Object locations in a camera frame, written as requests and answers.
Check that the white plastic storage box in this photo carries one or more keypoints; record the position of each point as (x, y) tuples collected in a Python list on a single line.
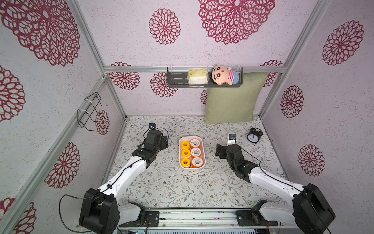
[(203, 157)]

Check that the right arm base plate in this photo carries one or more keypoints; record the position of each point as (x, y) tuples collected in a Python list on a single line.
[(248, 218)]

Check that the yellow green sponge pack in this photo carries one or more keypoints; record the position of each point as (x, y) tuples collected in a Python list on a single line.
[(198, 77)]

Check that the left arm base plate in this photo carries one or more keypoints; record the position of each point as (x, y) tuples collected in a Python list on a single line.
[(147, 219)]

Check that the black alarm clock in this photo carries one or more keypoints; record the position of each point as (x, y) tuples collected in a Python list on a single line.
[(254, 135)]

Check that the green pillow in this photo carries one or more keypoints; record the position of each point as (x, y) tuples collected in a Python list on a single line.
[(234, 105)]

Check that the black wire wall rack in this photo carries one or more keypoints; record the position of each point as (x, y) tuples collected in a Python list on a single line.
[(85, 114)]

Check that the orange tape roll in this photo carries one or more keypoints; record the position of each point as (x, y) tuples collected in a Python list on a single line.
[(195, 143), (197, 162), (196, 152)]

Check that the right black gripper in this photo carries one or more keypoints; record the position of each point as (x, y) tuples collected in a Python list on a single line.
[(225, 150)]

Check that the yellow tape roll top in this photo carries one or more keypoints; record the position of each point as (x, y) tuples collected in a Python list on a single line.
[(185, 145)]

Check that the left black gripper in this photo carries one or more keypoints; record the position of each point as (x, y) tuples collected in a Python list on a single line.
[(164, 142)]

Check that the yellow tape roll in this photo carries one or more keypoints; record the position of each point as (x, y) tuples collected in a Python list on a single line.
[(186, 163), (185, 145), (186, 153)]

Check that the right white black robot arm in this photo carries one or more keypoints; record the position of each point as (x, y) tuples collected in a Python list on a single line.
[(306, 207)]

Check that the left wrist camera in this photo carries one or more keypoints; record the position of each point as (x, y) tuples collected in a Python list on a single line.
[(153, 133)]

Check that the black wall shelf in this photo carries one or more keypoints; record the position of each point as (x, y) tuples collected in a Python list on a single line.
[(180, 80)]

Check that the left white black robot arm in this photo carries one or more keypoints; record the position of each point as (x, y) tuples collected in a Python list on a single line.
[(101, 212)]

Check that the plush doll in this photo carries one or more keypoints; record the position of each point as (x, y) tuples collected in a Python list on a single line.
[(224, 75)]

